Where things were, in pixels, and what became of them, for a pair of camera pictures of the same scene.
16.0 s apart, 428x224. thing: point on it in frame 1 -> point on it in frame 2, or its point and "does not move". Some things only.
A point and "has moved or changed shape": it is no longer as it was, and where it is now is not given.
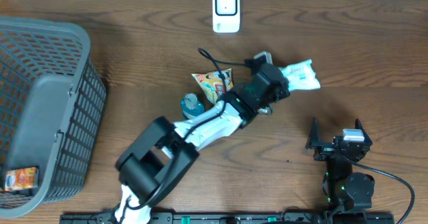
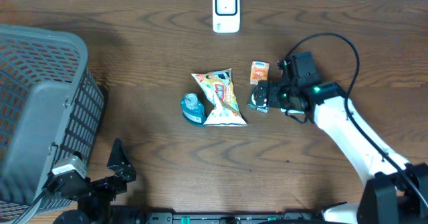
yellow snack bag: x=216 y=83 does not move
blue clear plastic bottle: x=191 y=106 does not move
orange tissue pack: x=20 y=178 has moved or changed shape
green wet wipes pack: x=301 y=76 -> x=292 y=111
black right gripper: x=325 y=149 -> x=273 y=86
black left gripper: x=278 y=85 -> x=125 y=174
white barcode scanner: x=226 y=5 does not move
